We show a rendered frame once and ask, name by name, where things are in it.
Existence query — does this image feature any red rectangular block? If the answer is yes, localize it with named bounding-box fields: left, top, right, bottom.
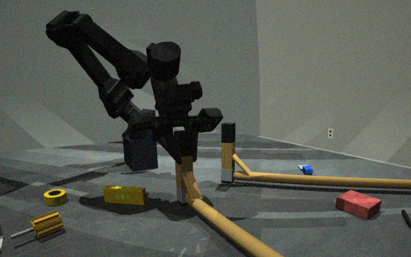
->
left=335, top=190, right=381, bottom=219

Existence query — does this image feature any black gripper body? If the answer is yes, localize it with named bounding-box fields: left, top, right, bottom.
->
left=127, top=86, right=223, bottom=140

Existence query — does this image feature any yellow ring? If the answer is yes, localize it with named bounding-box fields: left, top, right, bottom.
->
left=44, top=189, right=67, bottom=206

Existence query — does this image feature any yellow rectangular block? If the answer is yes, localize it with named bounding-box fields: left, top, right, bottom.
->
left=103, top=185, right=146, bottom=206

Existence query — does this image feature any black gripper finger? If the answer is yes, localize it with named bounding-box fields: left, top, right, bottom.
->
left=151, top=122, right=182, bottom=165
left=187, top=120, right=205, bottom=162

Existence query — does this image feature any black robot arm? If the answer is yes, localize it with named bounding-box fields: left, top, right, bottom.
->
left=45, top=10, right=202, bottom=123

